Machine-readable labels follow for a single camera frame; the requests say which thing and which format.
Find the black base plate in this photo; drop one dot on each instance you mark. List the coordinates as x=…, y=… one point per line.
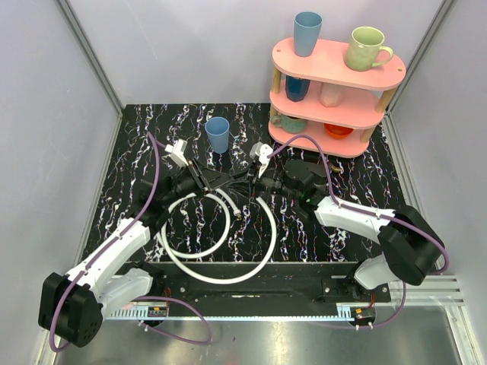
x=328, y=282

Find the blue cup on mat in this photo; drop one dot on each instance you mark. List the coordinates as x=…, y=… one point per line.
x=217, y=130

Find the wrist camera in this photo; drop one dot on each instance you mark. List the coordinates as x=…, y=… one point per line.
x=176, y=152
x=262, y=152

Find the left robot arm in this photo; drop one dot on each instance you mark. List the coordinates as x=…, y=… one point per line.
x=74, y=305

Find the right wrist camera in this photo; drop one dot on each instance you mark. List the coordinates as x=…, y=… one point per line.
x=262, y=152

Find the orange bowl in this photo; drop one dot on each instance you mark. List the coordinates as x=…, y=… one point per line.
x=337, y=132

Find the teal ceramic mug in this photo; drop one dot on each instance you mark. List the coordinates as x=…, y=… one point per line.
x=292, y=125

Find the blue cup on shelf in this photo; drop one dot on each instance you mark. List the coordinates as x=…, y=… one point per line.
x=307, y=26

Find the black marble mat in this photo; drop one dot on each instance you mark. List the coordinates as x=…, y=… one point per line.
x=370, y=179

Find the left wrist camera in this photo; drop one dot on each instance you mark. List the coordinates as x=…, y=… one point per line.
x=176, y=152

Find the green mug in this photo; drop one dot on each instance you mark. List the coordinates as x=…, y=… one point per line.
x=366, y=49

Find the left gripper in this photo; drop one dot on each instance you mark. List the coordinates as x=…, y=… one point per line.
x=198, y=176

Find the pink faceted cup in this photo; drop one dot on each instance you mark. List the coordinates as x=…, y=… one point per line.
x=331, y=95

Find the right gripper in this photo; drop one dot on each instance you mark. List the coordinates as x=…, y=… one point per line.
x=256, y=181

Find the pink three-tier shelf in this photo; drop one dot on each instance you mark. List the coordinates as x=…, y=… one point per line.
x=341, y=106

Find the dark blue cup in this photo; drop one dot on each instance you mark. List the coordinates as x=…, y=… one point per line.
x=296, y=88

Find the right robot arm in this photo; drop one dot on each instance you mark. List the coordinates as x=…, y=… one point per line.
x=410, y=248

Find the black spray gun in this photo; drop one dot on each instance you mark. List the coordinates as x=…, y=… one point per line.
x=333, y=168

